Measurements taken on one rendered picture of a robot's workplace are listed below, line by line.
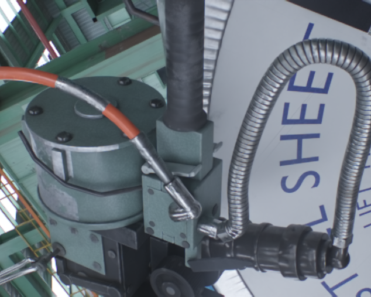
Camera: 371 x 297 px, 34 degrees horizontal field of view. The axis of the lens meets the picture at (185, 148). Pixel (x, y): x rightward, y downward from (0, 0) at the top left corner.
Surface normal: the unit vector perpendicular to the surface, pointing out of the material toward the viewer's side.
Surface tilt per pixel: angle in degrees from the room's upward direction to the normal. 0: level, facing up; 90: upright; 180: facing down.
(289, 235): 92
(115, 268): 58
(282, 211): 90
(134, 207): 115
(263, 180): 90
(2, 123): 90
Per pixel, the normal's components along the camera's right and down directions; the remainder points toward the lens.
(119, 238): -0.49, 0.49
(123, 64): 0.08, 0.49
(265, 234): -0.37, -0.67
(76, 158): -0.18, 0.54
